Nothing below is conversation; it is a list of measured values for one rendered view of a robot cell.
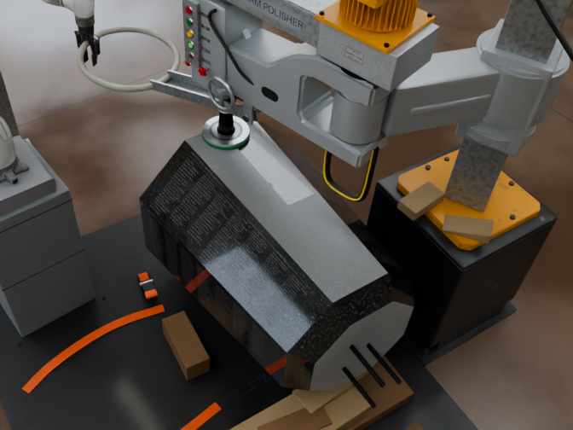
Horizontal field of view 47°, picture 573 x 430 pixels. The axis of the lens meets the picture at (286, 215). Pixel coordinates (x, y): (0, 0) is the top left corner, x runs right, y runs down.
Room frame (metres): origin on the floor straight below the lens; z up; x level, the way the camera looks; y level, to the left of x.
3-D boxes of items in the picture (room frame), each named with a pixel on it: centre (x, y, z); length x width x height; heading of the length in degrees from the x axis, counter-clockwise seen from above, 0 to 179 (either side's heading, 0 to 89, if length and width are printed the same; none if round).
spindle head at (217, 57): (2.25, 0.25, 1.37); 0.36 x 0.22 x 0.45; 54
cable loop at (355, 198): (1.91, -0.22, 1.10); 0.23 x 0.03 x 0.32; 54
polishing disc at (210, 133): (2.30, 0.31, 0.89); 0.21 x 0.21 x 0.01
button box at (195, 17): (2.25, 0.44, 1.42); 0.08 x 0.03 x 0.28; 54
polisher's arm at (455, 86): (2.09, -0.63, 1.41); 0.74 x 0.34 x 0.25; 114
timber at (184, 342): (1.66, 0.42, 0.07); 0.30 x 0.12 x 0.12; 33
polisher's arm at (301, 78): (2.06, 0.00, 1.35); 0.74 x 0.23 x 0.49; 54
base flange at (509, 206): (2.17, -0.82, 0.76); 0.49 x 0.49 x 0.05; 37
